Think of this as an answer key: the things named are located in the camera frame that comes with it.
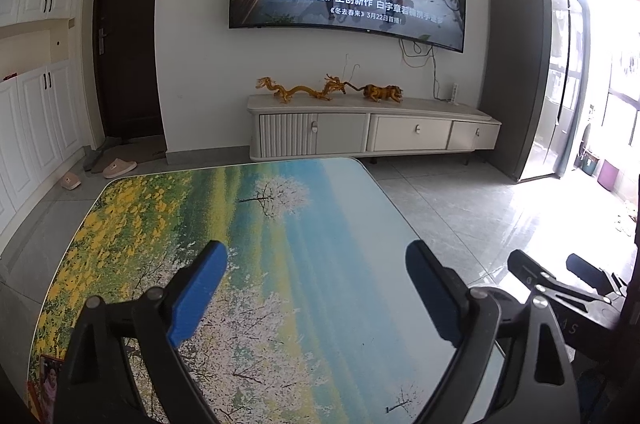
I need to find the purple stool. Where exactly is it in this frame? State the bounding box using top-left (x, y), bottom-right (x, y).
top-left (598, 160), bottom-right (620, 191)

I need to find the beige slipper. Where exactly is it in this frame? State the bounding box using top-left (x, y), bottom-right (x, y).
top-left (102, 158), bottom-right (138, 179)
top-left (60, 172), bottom-right (81, 191)

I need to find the dark grey tall cabinet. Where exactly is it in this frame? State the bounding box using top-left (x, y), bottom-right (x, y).
top-left (480, 0), bottom-right (584, 182)

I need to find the red photo card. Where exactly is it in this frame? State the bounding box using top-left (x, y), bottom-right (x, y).
top-left (27, 355), bottom-right (63, 424)

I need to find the white power strip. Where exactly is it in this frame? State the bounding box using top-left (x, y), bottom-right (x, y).
top-left (450, 83), bottom-right (459, 103)

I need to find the white tv cabinet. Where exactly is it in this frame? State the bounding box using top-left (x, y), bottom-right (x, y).
top-left (247, 95), bottom-right (501, 161)

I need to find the golden tiger figurine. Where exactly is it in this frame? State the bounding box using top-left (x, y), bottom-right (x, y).
top-left (348, 83), bottom-right (402, 103)

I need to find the golden dragon figurine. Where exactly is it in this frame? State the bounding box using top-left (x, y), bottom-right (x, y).
top-left (255, 75), bottom-right (346, 103)

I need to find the dark brown entrance door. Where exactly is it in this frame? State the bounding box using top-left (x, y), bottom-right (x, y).
top-left (92, 0), bottom-right (164, 139)

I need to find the tv power cable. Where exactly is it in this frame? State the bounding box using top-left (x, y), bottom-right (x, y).
top-left (398, 37), bottom-right (452, 101)

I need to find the white wall cupboard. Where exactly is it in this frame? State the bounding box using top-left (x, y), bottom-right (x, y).
top-left (1, 0), bottom-right (82, 243)

